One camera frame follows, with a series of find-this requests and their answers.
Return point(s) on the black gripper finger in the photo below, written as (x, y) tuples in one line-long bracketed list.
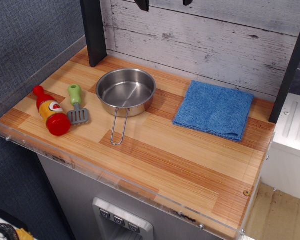
[(187, 2), (143, 4)]

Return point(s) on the blue cloth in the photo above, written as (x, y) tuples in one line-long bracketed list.
[(216, 110)]

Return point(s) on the stainless steel pot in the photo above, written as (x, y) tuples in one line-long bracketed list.
[(125, 93)]

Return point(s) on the red toy ketchup bottle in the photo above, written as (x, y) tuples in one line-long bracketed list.
[(51, 112)]

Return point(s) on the white drainboard counter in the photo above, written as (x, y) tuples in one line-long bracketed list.
[(287, 130)]

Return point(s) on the grey toy kitchen cabinet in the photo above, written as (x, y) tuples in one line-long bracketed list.
[(75, 192)]

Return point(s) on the silver dispenser button panel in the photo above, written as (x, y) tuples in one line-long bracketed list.
[(118, 224)]

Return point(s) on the yellow tape wad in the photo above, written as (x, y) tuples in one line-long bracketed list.
[(24, 235)]

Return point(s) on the black left support post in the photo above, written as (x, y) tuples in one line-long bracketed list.
[(94, 31)]

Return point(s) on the black support post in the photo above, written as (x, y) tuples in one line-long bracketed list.
[(286, 83), (94, 31)]

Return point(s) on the green handled toy spatula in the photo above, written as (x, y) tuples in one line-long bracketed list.
[(78, 115)]

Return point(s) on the black right support post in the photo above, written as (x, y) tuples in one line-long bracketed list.
[(286, 83)]

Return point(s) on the clear acrylic guard rail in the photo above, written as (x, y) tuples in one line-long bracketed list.
[(198, 177)]

